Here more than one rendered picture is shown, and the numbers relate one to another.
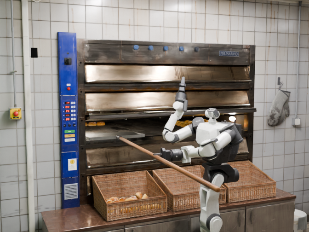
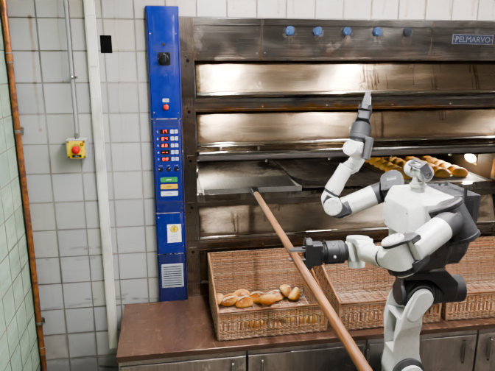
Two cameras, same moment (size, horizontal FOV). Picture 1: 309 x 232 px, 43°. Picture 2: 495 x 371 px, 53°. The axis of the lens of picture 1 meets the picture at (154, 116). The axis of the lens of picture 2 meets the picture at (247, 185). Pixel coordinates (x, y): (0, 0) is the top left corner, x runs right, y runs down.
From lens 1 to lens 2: 1.08 m
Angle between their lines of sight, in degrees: 16
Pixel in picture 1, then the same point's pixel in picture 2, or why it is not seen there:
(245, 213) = (477, 341)
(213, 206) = (407, 345)
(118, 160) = (253, 229)
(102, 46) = (227, 30)
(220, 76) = (451, 83)
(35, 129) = (113, 174)
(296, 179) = not seen: outside the picture
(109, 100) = (239, 126)
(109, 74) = (239, 82)
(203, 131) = (397, 205)
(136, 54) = (290, 43)
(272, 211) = not seen: outside the picture
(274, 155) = not seen: outside the picture
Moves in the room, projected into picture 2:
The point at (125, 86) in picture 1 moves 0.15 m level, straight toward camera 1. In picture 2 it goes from (269, 101) to (264, 104)
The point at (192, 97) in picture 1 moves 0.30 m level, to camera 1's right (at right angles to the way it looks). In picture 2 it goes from (394, 121) to (451, 123)
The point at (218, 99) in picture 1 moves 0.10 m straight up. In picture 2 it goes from (444, 126) to (446, 108)
